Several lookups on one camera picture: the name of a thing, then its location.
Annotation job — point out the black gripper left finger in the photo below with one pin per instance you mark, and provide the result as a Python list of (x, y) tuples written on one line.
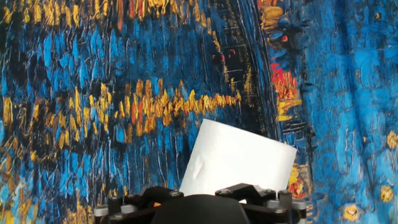
[(133, 208)]

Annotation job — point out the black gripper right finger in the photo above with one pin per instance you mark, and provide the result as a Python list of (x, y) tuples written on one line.
[(267, 205)]

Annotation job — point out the starry night painting tablecloth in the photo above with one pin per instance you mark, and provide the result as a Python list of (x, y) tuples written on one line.
[(93, 62)]

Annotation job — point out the white toilet paper roll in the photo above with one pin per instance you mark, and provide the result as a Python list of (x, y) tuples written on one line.
[(236, 155)]

